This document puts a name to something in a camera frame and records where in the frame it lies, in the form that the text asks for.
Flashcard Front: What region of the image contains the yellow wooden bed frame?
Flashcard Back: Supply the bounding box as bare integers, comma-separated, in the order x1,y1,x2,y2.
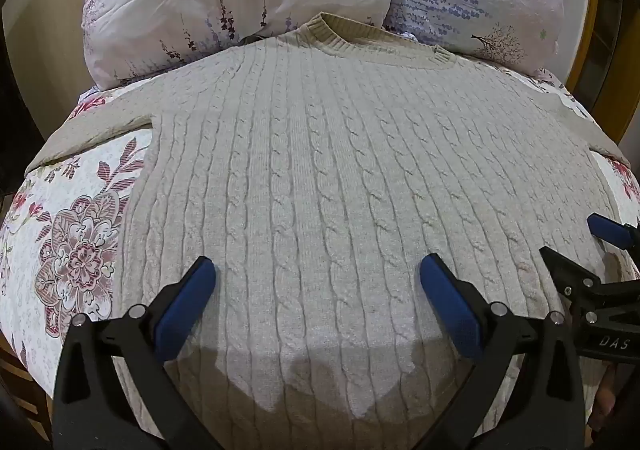
560,0,626,141

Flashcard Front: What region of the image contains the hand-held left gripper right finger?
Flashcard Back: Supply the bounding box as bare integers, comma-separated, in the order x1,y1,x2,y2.
419,253,587,450

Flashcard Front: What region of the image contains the beige cable-knit sweater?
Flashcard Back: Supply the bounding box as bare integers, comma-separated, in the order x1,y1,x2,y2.
25,12,633,450

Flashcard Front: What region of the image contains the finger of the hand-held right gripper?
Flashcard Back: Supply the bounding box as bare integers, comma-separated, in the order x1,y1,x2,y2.
539,246,609,303
586,212,640,251

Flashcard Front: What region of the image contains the person's right hand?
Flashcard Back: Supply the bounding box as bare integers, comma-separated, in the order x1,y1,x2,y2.
595,366,620,435

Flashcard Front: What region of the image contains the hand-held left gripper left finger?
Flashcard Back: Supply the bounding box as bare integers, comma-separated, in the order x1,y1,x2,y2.
52,256,224,450

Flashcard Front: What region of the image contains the floral bedspread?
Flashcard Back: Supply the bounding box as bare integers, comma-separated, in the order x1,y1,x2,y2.
0,72,640,450

